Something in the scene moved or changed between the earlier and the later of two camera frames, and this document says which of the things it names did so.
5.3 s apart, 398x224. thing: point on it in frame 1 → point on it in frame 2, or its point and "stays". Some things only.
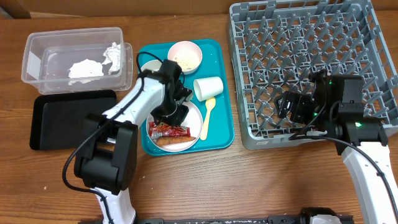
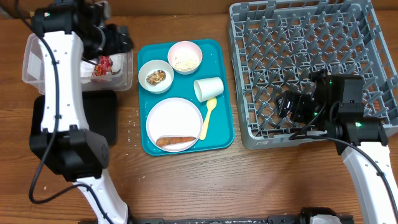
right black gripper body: x=301 y=111 stays
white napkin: x=84 y=69 stays
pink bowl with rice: x=187 y=54 stays
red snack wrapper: x=164 y=129 → x=104 y=66
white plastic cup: x=206 y=88 stays
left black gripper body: x=170 y=112 → x=107 y=43
